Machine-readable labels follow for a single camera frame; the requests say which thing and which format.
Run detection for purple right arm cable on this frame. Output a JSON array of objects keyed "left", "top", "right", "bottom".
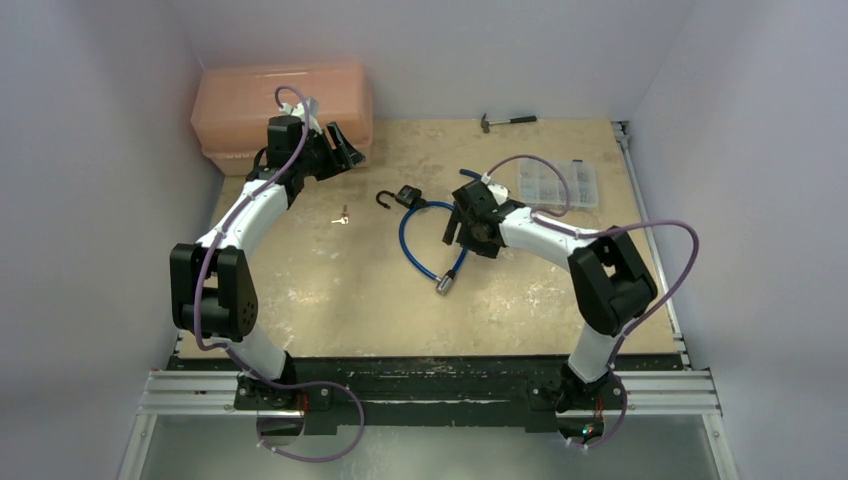
[{"left": 483, "top": 154, "right": 701, "bottom": 452}]

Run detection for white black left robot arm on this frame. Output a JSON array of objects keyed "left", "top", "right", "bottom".
[{"left": 169, "top": 113, "right": 365, "bottom": 409}]

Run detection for small black handled hammer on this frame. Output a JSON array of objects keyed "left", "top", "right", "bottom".
[{"left": 480, "top": 113, "right": 538, "bottom": 134}]

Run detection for blue handled pliers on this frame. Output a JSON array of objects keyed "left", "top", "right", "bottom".
[{"left": 459, "top": 168, "right": 482, "bottom": 181}]

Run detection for black lock body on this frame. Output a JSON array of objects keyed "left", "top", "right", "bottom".
[{"left": 375, "top": 185, "right": 427, "bottom": 210}]

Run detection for aluminium frame rail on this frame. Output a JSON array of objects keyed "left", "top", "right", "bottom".
[{"left": 135, "top": 120, "right": 723, "bottom": 417}]

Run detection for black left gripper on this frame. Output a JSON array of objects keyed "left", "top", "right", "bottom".
[{"left": 295, "top": 123, "right": 363, "bottom": 182}]

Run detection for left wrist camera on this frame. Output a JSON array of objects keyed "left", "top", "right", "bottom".
[{"left": 290, "top": 97, "right": 323, "bottom": 135}]

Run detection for blue cable lock loop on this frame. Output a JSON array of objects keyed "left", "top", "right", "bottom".
[{"left": 398, "top": 200, "right": 470, "bottom": 297}]

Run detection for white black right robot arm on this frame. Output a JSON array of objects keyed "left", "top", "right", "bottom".
[{"left": 443, "top": 180, "right": 658, "bottom": 412}]

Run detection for small silver keys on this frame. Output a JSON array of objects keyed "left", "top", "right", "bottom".
[{"left": 331, "top": 205, "right": 350, "bottom": 225}]

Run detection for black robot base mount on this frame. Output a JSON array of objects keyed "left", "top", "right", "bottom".
[{"left": 168, "top": 354, "right": 682, "bottom": 435}]

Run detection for orange plastic toolbox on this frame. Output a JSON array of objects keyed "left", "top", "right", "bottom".
[{"left": 191, "top": 62, "right": 373, "bottom": 176}]

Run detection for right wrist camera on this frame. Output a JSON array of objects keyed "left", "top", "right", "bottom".
[{"left": 480, "top": 173, "right": 509, "bottom": 205}]

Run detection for clear plastic screw organizer box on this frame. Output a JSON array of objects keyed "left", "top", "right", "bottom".
[{"left": 516, "top": 157, "right": 601, "bottom": 212}]

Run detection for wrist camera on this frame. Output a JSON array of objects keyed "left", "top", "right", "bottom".
[
  {"left": 480, "top": 173, "right": 509, "bottom": 205},
  {"left": 290, "top": 97, "right": 323, "bottom": 135}
]

